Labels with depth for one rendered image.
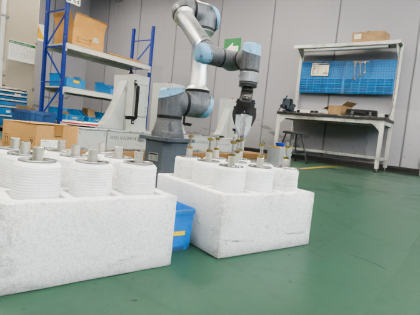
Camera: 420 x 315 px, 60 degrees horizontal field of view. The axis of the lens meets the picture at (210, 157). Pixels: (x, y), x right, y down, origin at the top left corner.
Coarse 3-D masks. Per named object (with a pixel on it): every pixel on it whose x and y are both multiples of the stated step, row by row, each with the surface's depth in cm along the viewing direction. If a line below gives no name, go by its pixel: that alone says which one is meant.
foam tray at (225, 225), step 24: (168, 192) 123; (192, 192) 111; (216, 192) 102; (264, 192) 110; (288, 192) 115; (312, 192) 121; (216, 216) 101; (240, 216) 103; (264, 216) 109; (288, 216) 115; (192, 240) 110; (216, 240) 100; (240, 240) 104; (264, 240) 110; (288, 240) 116
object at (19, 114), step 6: (12, 108) 507; (12, 114) 510; (18, 114) 502; (24, 114) 495; (30, 114) 488; (36, 114) 494; (42, 114) 501; (48, 114) 508; (54, 114) 516; (24, 120) 495; (30, 120) 489; (36, 120) 495; (42, 120) 503; (48, 120) 510; (54, 120) 519
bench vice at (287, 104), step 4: (284, 100) 552; (288, 100) 561; (292, 100) 570; (284, 104) 557; (288, 104) 561; (292, 104) 576; (280, 108) 557; (284, 108) 564; (288, 108) 562; (292, 108) 575
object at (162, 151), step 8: (144, 136) 163; (152, 136) 160; (152, 144) 162; (160, 144) 159; (168, 144) 159; (176, 144) 161; (184, 144) 166; (152, 152) 162; (160, 152) 159; (168, 152) 159; (176, 152) 162; (184, 152) 166; (144, 160) 165; (152, 160) 162; (160, 160) 159; (168, 160) 159; (160, 168) 159; (168, 168) 160
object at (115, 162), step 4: (108, 160) 96; (112, 160) 96; (116, 160) 96; (120, 160) 96; (112, 164) 96; (116, 164) 96; (116, 168) 96; (116, 172) 96; (112, 176) 96; (116, 176) 96; (112, 180) 96; (116, 180) 96; (112, 184) 96; (116, 184) 96
